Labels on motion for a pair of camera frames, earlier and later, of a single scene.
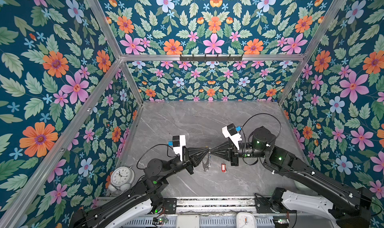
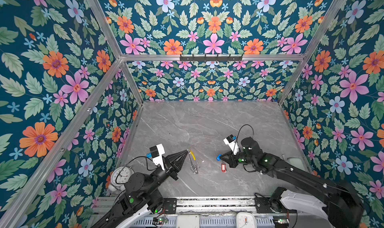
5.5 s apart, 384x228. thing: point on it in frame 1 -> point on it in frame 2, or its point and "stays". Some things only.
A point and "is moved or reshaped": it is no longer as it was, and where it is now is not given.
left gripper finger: x=199 y=151 -> x=175 y=158
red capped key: x=223 y=167 stays
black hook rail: x=211 y=58 stays
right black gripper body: x=234 y=154 stays
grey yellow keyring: x=207 y=164 is moved or reshaped
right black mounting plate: x=263 y=205 stays
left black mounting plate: x=170 y=205 stays
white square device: x=188 y=221 stays
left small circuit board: x=159 y=221 stays
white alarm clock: x=121 y=178 stays
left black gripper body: x=186 y=162 -> x=171 y=172
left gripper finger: x=200 y=159 -> x=179 y=165
